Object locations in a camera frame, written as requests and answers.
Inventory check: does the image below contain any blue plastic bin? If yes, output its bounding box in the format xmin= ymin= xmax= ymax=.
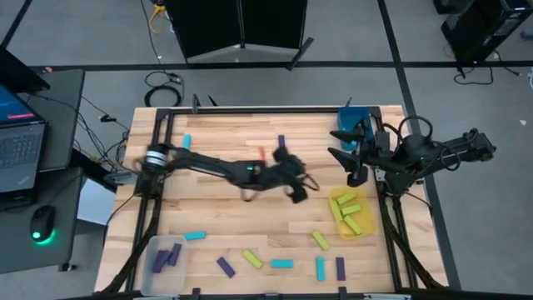
xmin=336 ymin=106 xmax=375 ymax=152

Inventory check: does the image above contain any black flat monitor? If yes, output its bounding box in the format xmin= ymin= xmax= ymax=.
xmin=0 ymin=45 xmax=51 ymax=95

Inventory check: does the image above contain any yellow translucent plastic bin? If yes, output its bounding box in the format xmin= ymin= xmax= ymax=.
xmin=327 ymin=186 xmax=378 ymax=241

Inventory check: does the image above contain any clear plastic bin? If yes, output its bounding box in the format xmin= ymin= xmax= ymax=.
xmin=140 ymin=235 xmax=189 ymax=297

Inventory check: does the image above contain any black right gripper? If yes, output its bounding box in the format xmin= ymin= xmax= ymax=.
xmin=326 ymin=124 xmax=392 ymax=174

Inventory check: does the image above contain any black aluminium table frame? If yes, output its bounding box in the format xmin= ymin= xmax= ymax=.
xmin=95 ymin=106 xmax=449 ymax=300

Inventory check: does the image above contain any black side desk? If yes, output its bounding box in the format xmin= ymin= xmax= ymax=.
xmin=0 ymin=68 xmax=87 ymax=276

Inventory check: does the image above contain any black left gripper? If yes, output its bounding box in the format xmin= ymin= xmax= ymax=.
xmin=262 ymin=156 xmax=310 ymax=205

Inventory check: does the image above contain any white paper sheet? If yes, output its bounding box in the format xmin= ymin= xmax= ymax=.
xmin=77 ymin=177 xmax=117 ymax=227

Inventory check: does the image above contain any black cable bundle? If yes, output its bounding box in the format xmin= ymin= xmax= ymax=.
xmin=72 ymin=95 xmax=130 ymax=172

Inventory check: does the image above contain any black folding screen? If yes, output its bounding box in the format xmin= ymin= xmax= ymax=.
xmin=164 ymin=0 xmax=316 ymax=72

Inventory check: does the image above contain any grey laptop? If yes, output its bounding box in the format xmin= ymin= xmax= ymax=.
xmin=0 ymin=82 xmax=47 ymax=195

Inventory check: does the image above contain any black computer tower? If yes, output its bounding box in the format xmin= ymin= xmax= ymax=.
xmin=440 ymin=0 xmax=533 ymax=63

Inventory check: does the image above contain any black lit computer mouse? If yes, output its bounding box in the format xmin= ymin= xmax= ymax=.
xmin=29 ymin=205 xmax=57 ymax=243

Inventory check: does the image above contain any yellow floor cable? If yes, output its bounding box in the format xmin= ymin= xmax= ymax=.
xmin=148 ymin=2 xmax=167 ymax=34

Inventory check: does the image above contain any coiled black floor cable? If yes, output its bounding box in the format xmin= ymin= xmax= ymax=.
xmin=143 ymin=70 xmax=185 ymax=108

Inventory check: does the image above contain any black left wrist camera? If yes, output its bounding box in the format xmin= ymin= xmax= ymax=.
xmin=272 ymin=146 xmax=292 ymax=164

